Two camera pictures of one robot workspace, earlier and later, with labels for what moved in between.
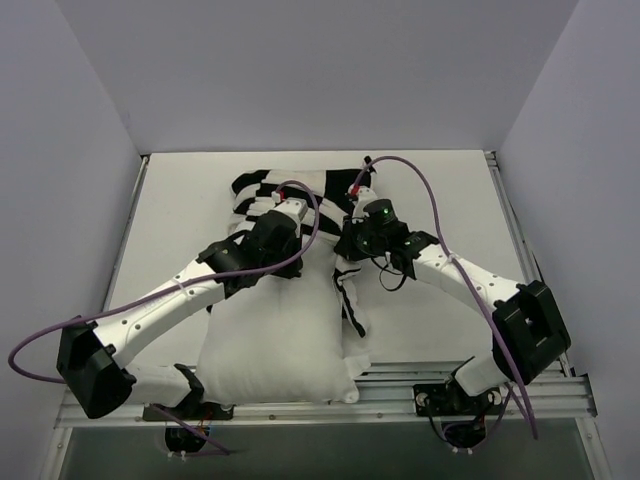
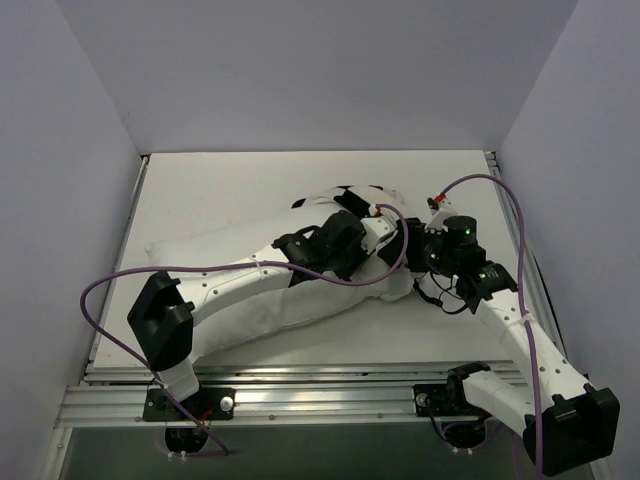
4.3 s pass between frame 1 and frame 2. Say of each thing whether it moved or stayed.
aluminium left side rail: stayed
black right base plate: stayed
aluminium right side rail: stayed
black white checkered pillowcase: moved
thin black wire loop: moved
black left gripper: moved
